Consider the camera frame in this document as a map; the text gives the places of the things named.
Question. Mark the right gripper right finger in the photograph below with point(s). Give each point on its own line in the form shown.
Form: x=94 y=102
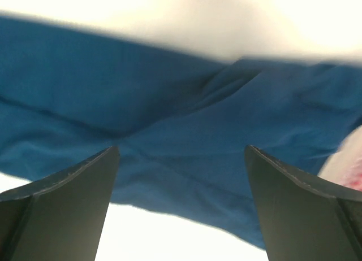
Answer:
x=302 y=216

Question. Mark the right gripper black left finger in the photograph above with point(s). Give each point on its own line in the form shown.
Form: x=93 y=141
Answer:
x=61 y=216

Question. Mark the blue t shirt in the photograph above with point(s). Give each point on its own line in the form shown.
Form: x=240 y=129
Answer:
x=181 y=122

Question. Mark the white plastic basket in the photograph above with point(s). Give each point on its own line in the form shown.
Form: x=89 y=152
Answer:
x=344 y=167

